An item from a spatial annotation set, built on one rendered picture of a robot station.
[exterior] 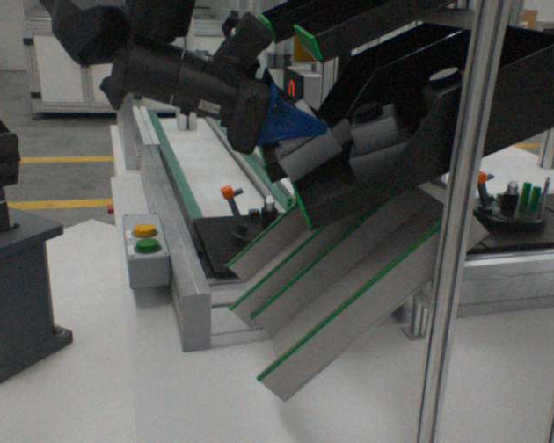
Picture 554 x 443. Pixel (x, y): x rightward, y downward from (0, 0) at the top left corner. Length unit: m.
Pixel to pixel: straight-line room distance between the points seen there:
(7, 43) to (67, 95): 2.90
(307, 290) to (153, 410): 0.28
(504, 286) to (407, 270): 0.56
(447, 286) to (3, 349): 0.64
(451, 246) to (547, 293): 0.65
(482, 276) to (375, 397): 0.34
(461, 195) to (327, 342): 0.21
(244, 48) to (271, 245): 0.37
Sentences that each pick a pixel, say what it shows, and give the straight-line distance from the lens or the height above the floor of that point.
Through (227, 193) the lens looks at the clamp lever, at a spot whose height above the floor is 1.06.
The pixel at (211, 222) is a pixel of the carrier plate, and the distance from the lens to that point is 1.20.
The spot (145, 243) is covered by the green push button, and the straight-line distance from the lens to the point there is 1.11.
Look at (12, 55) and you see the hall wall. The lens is 9.22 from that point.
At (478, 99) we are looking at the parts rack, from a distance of 0.58.
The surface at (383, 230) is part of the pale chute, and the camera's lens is 0.76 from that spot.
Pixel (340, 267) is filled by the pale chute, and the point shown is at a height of 1.09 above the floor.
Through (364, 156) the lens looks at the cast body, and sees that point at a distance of 0.64.
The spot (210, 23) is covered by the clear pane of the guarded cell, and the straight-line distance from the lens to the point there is 2.38.
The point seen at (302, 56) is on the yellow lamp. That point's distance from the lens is 1.25.
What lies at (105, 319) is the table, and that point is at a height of 0.86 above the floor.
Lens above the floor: 1.42
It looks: 22 degrees down
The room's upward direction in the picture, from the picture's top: 2 degrees clockwise
